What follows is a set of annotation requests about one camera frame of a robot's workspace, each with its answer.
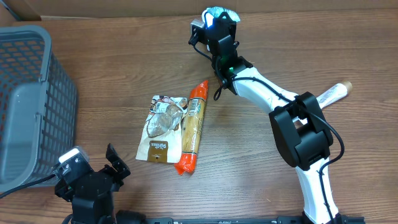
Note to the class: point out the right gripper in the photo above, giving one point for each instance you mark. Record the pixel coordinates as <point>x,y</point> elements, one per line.
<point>233,26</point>

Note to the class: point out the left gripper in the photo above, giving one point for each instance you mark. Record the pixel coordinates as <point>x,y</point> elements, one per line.
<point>119,165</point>

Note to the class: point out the beige brown snack pouch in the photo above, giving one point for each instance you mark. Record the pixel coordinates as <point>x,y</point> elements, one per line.
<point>161,139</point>

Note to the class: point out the orange spaghetti package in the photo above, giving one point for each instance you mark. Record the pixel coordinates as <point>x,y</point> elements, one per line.
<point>192,128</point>

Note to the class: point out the white tube with gold cap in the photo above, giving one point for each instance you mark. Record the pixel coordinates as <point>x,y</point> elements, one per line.
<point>335,93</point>

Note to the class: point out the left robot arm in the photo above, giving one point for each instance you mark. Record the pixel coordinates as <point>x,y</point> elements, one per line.
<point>91,192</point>

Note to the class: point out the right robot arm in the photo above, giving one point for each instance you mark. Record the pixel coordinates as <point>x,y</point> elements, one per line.
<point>303,137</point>

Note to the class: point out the white barcode scanner stand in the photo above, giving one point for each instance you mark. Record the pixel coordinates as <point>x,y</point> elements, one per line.
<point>207,17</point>

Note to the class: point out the grey plastic shopping basket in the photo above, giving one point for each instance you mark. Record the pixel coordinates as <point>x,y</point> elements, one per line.
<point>39,104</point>

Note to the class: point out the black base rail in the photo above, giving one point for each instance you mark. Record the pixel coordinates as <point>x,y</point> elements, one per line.
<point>278,220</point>

